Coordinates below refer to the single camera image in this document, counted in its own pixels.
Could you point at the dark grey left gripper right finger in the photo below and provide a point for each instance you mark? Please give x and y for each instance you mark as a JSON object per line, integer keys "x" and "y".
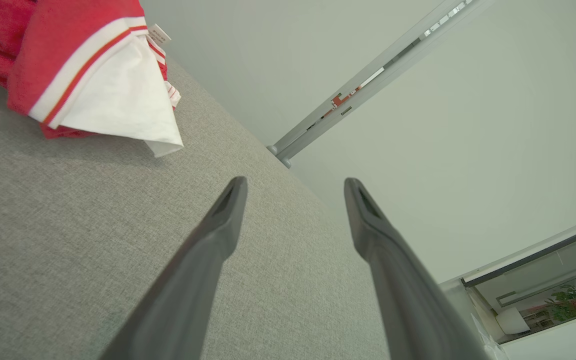
{"x": 408, "y": 300}

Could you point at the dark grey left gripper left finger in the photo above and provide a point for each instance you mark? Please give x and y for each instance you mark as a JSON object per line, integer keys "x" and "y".
{"x": 193, "y": 280}

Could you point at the red jersey with black numbers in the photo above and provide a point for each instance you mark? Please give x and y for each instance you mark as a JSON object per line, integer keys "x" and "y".
{"x": 68, "y": 35}

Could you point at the grey fabric sofa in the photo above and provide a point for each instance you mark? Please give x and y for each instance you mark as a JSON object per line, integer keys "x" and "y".
{"x": 68, "y": 225}

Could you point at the grey metal table leg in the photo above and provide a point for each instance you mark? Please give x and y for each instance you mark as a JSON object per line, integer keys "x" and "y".
{"x": 308, "y": 130}

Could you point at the dark grey window frame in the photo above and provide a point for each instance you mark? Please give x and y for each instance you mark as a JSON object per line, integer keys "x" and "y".
{"x": 533, "y": 257}

